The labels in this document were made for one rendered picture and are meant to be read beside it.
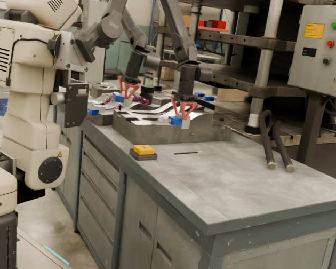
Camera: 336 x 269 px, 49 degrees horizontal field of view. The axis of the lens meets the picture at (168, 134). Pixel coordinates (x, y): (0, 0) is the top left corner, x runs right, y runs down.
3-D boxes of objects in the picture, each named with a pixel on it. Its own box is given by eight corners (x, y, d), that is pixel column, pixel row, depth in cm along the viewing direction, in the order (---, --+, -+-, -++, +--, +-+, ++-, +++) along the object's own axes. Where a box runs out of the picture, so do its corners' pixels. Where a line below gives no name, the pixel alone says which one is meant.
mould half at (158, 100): (102, 126, 173) (104, 103, 170) (72, 113, 190) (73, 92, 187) (174, 117, 209) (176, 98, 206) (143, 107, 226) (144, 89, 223)
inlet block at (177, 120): (160, 129, 140) (161, 115, 138) (154, 125, 144) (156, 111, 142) (189, 128, 146) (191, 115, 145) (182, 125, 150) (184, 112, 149)
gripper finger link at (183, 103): (185, 117, 149) (189, 94, 147) (194, 121, 143) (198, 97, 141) (170, 116, 146) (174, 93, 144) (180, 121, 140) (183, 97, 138)
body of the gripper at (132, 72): (132, 77, 166) (136, 62, 164) (140, 85, 158) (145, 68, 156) (119, 74, 163) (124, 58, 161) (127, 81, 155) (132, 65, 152)
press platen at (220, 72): (257, 122, 190) (264, 88, 185) (148, 79, 297) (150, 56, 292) (356, 120, 232) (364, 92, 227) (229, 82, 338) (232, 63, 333)
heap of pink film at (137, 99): (118, 110, 182) (119, 95, 180) (96, 102, 194) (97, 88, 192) (155, 107, 201) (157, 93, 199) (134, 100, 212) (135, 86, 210)
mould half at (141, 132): (134, 145, 151) (137, 113, 148) (111, 127, 173) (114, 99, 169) (230, 140, 176) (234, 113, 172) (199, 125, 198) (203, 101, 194)
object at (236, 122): (249, 148, 195) (252, 135, 193) (144, 96, 302) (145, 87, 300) (349, 141, 236) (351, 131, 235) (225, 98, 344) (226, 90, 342)
